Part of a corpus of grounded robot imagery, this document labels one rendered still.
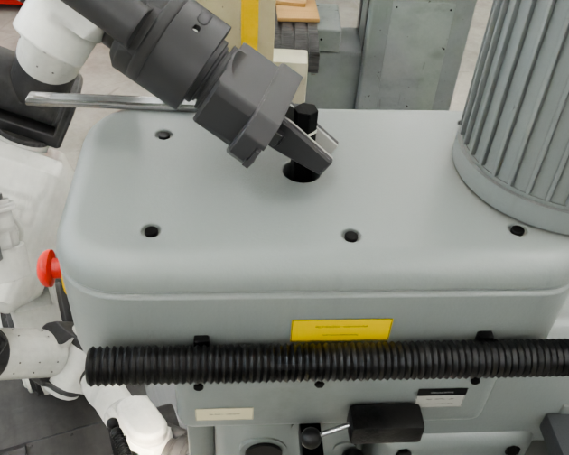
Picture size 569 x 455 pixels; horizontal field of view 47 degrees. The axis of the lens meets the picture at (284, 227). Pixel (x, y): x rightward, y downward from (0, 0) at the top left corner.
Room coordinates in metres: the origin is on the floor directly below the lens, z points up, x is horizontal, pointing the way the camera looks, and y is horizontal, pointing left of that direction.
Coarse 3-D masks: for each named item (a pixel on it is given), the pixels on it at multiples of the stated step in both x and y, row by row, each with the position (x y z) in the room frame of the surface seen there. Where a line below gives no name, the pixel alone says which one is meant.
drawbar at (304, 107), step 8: (304, 104) 0.51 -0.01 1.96; (296, 112) 0.50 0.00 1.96; (304, 112) 0.50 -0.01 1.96; (312, 112) 0.50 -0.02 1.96; (296, 120) 0.50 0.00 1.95; (304, 120) 0.49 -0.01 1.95; (312, 120) 0.50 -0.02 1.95; (304, 128) 0.49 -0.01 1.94; (312, 128) 0.50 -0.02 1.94; (312, 136) 0.50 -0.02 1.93; (296, 168) 0.50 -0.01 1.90; (304, 168) 0.49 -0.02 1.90; (296, 176) 0.50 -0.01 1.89; (304, 176) 0.49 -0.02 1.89
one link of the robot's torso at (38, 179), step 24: (0, 144) 0.80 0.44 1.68; (24, 144) 0.82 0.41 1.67; (0, 168) 0.77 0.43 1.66; (24, 168) 0.78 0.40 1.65; (48, 168) 0.80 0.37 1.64; (24, 192) 0.76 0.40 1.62; (48, 192) 0.77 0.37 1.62; (24, 216) 0.74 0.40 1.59; (48, 216) 0.76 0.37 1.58; (24, 240) 0.72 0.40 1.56; (48, 240) 0.75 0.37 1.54; (0, 288) 0.67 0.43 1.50; (24, 288) 0.69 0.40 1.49
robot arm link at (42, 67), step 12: (24, 0) 0.73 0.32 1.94; (24, 48) 0.81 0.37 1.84; (36, 48) 0.79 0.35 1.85; (24, 60) 0.81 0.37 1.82; (36, 60) 0.80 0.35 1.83; (48, 60) 0.80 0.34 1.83; (36, 72) 0.81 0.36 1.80; (48, 72) 0.81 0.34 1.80; (60, 72) 0.81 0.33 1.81; (72, 72) 0.82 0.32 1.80; (60, 84) 0.82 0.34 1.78
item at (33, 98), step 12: (36, 96) 0.59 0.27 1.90; (48, 96) 0.60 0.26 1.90; (60, 96) 0.60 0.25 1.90; (72, 96) 0.60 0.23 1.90; (84, 96) 0.60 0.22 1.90; (96, 96) 0.60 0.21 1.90; (108, 96) 0.60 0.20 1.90; (120, 96) 0.61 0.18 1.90; (132, 96) 0.61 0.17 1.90; (144, 96) 0.61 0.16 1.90; (120, 108) 0.59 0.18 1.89; (132, 108) 0.59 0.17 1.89; (144, 108) 0.59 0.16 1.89; (156, 108) 0.59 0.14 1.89; (168, 108) 0.59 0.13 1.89; (180, 108) 0.59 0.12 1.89; (192, 108) 0.59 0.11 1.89
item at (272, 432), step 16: (224, 432) 0.42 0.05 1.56; (240, 432) 0.41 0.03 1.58; (256, 432) 0.40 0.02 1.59; (272, 432) 0.41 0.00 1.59; (288, 432) 0.41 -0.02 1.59; (336, 432) 0.41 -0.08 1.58; (224, 448) 0.42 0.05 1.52; (240, 448) 0.40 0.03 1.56; (256, 448) 0.40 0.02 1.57; (272, 448) 0.40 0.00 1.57; (288, 448) 0.41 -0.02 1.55; (336, 448) 0.41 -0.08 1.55
